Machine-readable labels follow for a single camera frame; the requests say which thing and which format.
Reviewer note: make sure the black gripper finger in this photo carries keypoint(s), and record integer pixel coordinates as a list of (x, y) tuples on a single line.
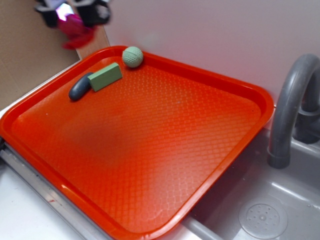
[(47, 9), (93, 12)]

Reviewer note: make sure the red paper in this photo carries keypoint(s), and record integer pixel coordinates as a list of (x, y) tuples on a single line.
[(77, 33)]

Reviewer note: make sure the light wooden board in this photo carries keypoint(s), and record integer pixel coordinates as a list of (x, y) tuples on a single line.
[(99, 41)]

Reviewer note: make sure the brown cardboard panel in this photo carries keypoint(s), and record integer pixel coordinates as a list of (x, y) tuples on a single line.
[(30, 52)]

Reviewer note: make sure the green dimpled ball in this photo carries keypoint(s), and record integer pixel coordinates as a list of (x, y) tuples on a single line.
[(132, 57)]

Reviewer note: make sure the green rectangular block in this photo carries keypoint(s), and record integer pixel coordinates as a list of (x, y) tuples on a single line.
[(105, 76)]

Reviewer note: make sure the dark grey oval pebble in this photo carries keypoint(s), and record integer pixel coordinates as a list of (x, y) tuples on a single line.
[(80, 88)]

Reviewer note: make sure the orange plastic tray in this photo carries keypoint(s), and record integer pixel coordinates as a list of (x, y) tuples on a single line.
[(137, 155)]

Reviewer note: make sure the grey curved faucet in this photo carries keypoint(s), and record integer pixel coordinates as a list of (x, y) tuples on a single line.
[(297, 113)]

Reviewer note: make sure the grey plastic sink basin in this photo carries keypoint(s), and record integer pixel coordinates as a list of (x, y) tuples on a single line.
[(295, 189)]

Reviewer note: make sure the round sink drain cover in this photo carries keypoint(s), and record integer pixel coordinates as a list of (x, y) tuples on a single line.
[(261, 220)]

